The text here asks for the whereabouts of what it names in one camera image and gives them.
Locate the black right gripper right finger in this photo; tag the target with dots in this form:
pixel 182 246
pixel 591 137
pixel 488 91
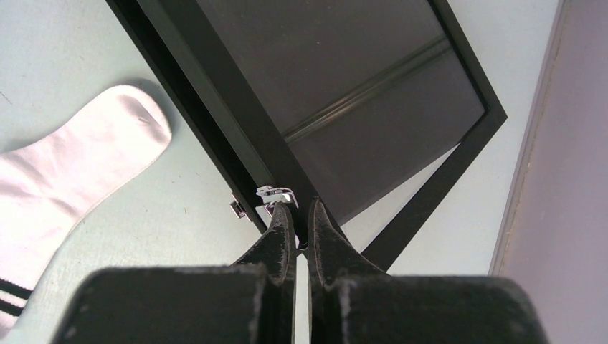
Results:
pixel 353 301

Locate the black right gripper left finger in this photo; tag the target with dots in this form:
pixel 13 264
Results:
pixel 249 301

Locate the black display case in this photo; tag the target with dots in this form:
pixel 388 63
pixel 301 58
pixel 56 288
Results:
pixel 375 107

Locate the white sock with black stripes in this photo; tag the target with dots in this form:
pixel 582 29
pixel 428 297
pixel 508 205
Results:
pixel 50 186

